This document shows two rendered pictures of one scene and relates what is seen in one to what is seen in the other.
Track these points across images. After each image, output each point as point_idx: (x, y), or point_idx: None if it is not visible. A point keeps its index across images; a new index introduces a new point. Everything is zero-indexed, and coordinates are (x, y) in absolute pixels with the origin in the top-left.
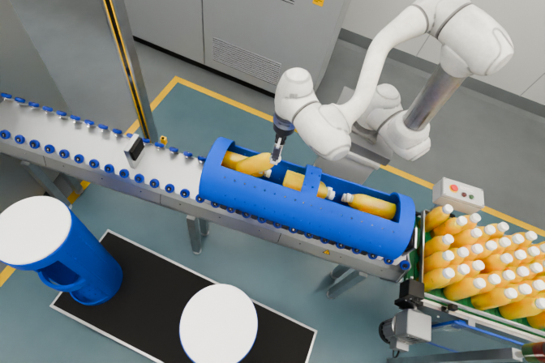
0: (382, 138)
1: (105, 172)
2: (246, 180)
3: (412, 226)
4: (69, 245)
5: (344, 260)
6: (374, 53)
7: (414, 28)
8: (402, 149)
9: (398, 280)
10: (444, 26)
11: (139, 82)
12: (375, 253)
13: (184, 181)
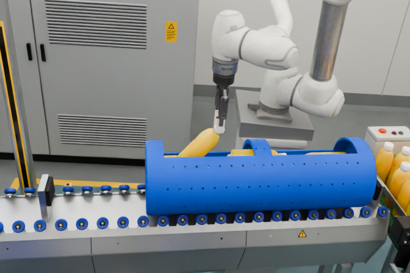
0: (296, 117)
1: (12, 236)
2: (196, 162)
3: (371, 152)
4: None
5: (323, 237)
6: None
7: None
8: (322, 105)
9: (385, 237)
10: None
11: (25, 130)
12: (351, 198)
13: (113, 216)
